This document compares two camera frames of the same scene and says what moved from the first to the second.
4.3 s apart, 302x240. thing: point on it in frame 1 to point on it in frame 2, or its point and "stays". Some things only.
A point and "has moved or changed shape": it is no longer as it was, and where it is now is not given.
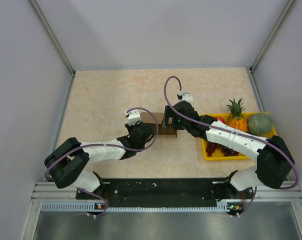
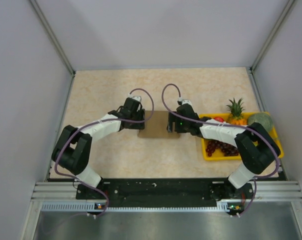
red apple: x=221 y=119 stays
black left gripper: x=138 y=123 to x=138 y=125
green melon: x=259 y=123 stays
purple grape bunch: x=211 y=147 stays
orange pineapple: x=236 y=119 stays
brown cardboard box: x=148 y=118 has moved or changed shape
